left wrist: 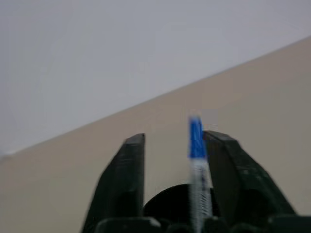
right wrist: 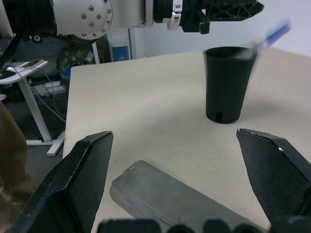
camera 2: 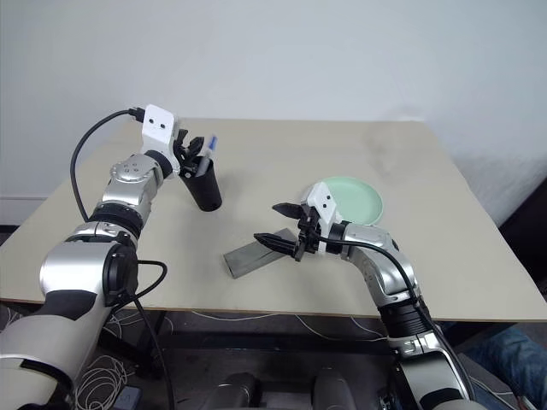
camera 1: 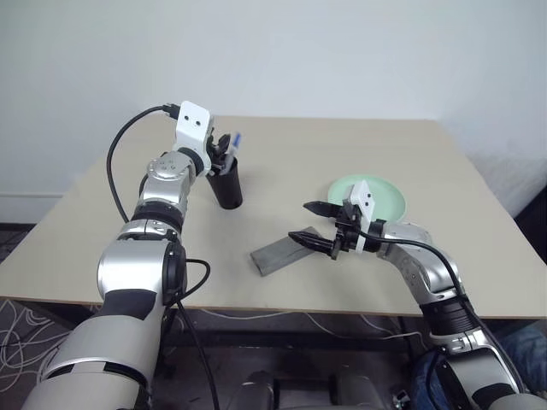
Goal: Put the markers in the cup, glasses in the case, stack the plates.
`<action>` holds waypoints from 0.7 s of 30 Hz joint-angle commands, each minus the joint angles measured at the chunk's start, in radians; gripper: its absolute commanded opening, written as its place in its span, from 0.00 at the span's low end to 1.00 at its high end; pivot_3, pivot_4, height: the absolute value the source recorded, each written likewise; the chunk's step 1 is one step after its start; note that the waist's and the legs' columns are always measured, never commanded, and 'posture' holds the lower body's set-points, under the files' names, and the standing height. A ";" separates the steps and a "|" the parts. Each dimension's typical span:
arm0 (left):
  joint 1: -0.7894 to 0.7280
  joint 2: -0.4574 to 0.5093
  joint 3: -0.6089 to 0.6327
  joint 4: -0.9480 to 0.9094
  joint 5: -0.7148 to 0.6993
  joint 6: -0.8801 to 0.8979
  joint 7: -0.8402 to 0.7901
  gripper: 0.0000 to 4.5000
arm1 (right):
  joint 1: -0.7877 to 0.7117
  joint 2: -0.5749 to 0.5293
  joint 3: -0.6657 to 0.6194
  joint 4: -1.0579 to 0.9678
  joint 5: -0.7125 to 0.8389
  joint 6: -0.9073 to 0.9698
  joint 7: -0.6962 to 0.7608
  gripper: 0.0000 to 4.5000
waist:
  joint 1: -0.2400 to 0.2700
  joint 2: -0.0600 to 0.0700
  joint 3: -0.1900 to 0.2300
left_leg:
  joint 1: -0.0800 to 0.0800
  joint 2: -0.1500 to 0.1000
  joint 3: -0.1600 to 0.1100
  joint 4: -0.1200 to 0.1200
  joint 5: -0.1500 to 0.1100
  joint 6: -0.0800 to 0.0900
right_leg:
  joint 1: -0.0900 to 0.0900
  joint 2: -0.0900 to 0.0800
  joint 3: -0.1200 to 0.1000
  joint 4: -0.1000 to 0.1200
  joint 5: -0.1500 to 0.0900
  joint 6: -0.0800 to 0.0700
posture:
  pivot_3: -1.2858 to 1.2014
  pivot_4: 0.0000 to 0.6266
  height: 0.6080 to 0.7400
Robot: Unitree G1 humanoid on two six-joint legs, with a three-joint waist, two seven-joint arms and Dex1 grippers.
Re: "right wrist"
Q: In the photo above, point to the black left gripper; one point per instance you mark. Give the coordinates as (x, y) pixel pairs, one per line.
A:
(192, 17)

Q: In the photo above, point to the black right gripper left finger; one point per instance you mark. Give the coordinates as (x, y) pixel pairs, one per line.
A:
(73, 189)

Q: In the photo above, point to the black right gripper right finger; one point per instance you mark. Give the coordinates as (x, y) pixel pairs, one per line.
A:
(274, 174)

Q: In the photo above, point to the blue and white toothbrush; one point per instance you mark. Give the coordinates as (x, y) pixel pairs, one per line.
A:
(277, 32)

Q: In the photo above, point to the black cup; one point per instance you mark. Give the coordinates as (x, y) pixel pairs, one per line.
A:
(226, 92)

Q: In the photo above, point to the grey glasses case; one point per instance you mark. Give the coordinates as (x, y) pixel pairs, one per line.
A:
(165, 191)

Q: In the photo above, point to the khaki trousers leg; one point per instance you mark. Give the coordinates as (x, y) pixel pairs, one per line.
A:
(9, 157)

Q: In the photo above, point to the white side table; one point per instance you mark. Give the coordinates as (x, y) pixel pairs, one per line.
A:
(34, 106)

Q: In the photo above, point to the white power strip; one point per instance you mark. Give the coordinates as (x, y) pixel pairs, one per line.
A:
(52, 88)

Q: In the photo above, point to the white box with blue print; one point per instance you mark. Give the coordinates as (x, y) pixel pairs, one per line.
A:
(120, 52)

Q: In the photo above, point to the camouflage bag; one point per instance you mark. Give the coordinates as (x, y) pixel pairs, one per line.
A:
(70, 59)

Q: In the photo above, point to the phone on side table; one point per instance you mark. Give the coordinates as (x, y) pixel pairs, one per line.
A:
(32, 63)

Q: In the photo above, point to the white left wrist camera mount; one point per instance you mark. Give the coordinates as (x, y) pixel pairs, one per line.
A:
(175, 17)

